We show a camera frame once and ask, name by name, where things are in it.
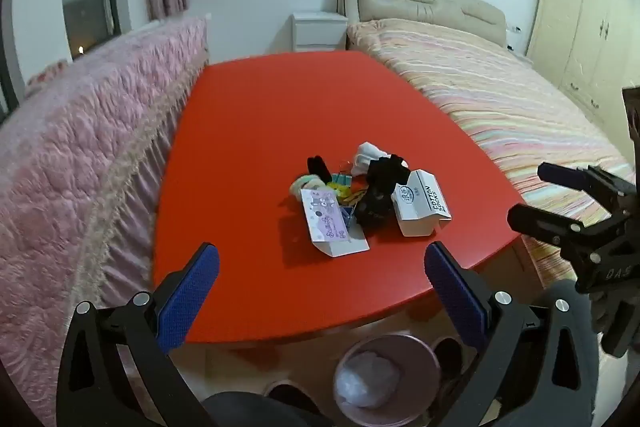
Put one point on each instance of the cream wardrobe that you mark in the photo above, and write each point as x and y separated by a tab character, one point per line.
585	22

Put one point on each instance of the clear plastic bag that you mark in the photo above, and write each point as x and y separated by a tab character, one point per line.
367	379

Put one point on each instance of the pink quilted cover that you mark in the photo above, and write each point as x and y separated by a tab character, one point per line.
75	147

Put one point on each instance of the person's left leg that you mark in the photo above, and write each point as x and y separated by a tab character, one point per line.
260	409

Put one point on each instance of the bed with striped cover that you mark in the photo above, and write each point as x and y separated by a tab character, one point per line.
480	107

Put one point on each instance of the white sock box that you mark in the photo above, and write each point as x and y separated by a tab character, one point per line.
417	204

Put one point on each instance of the white sock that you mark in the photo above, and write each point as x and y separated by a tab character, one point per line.
367	154

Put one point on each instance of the teal binder clip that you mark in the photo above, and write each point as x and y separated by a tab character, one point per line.
341	180

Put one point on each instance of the blue binder clip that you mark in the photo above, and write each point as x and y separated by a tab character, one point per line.
348	214

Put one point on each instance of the dark slipper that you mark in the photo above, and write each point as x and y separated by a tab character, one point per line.
447	357
290	394

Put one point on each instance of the red table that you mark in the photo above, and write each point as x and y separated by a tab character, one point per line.
280	117

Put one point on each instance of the pink waste bin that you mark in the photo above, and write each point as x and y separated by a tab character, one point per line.
417	357

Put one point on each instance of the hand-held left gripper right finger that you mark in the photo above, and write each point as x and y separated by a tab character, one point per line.
452	292

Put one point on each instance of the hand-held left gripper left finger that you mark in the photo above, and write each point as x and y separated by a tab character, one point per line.
192	292

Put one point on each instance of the white nightstand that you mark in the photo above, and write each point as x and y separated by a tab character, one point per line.
317	32

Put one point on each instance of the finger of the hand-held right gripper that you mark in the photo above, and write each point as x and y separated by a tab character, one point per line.
540	222
560	174

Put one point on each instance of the yellow round toy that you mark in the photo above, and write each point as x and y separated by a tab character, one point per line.
345	193

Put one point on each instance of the purple printed card packet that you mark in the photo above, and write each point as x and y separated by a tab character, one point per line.
325	217

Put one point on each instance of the black cloth piece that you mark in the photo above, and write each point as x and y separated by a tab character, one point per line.
317	166

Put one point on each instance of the black sock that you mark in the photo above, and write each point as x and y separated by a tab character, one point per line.
375	199

